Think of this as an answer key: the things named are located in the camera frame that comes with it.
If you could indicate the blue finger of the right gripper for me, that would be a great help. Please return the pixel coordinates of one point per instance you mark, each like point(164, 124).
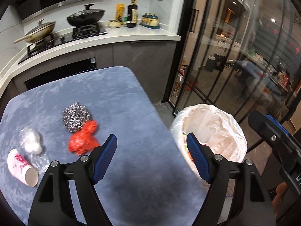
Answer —
point(277, 124)

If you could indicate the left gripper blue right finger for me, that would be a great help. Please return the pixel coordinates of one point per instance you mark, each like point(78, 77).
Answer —
point(201, 156)

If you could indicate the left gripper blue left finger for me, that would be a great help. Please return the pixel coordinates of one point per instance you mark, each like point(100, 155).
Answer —
point(104, 158)

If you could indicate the orange snack wrapper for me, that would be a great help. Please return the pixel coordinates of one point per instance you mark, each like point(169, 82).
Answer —
point(188, 153)

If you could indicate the white lined trash bin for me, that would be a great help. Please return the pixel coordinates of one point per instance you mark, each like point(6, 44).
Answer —
point(212, 127)

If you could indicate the white kitchen countertop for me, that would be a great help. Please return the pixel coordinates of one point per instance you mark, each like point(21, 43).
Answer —
point(123, 34)

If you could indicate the person's right hand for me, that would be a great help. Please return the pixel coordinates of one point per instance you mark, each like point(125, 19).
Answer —
point(278, 199)

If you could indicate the red plastic bag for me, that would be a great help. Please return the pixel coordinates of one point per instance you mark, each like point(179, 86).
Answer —
point(83, 140)

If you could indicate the steel wool scrubber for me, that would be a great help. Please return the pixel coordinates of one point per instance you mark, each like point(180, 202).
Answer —
point(75, 116)

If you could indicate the blue grey table cloth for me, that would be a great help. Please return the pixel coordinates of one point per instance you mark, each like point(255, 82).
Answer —
point(148, 182)

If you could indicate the clear crumpled plastic wrap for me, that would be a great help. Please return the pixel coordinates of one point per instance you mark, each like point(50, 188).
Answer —
point(40, 162)

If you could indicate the white crumpled plastic bag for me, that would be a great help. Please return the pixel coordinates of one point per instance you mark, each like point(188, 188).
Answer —
point(30, 141)

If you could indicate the pink white paper cup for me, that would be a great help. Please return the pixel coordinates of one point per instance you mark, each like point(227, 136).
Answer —
point(20, 168)

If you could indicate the black gas stove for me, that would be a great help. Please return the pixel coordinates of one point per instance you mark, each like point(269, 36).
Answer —
point(51, 41)

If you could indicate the small bowl with garlic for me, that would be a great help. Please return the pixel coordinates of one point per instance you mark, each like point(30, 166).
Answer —
point(113, 24)

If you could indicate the black wok with lid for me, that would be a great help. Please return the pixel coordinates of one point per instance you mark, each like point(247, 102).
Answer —
point(85, 17)

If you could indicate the beige wok with lid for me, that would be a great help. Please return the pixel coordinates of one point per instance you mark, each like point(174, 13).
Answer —
point(39, 32)

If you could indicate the spice jar set on tray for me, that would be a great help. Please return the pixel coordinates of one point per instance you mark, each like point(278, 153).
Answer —
point(150, 21)

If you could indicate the dark soy sauce bottle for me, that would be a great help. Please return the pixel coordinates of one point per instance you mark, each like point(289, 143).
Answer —
point(132, 14)

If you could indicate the yellow food packet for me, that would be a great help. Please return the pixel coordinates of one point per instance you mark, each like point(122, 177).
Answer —
point(120, 8)

